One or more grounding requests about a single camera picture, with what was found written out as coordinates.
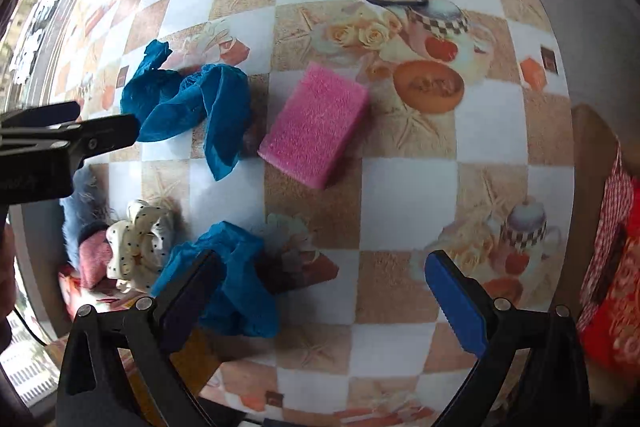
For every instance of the large blue fabric scrunchie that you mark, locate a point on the large blue fabric scrunchie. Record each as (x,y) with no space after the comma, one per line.
(165,107)

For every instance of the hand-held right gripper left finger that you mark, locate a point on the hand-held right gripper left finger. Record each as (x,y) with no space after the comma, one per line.
(190,302)

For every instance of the red patterned cushion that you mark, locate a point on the red patterned cushion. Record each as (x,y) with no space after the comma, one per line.
(615,332)

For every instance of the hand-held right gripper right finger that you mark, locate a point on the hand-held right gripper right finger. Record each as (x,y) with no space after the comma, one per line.
(457,302)

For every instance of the floral printed carton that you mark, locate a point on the floral printed carton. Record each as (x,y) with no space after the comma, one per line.
(72,289)

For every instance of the pink sponge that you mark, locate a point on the pink sponge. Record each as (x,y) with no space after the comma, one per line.
(315,127)

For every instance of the small blue fabric scrunchie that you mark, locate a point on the small blue fabric scrunchie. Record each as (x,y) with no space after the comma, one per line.
(245,287)

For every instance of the pink and black knit band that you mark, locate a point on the pink and black knit band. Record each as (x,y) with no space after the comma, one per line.
(95,264)

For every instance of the white polka dot scrunchie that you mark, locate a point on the white polka dot scrunchie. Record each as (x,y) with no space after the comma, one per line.
(140,237)

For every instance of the blue fluffy scrunchie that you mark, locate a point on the blue fluffy scrunchie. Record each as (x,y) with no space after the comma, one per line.
(75,212)

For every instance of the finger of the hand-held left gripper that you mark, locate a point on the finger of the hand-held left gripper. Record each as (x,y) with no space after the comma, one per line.
(105,132)
(45,113)

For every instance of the red checkered cloth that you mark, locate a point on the red checkered cloth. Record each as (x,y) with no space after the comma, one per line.
(612,202)

